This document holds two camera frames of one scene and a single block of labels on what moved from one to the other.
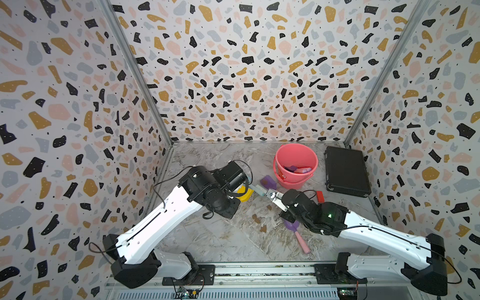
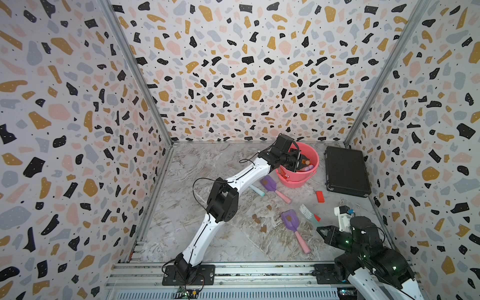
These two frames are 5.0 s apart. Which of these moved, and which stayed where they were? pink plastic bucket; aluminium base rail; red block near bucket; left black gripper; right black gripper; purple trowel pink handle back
Moved: left black gripper; right black gripper
Stayed: pink plastic bucket; aluminium base rail; red block near bucket; purple trowel pink handle back
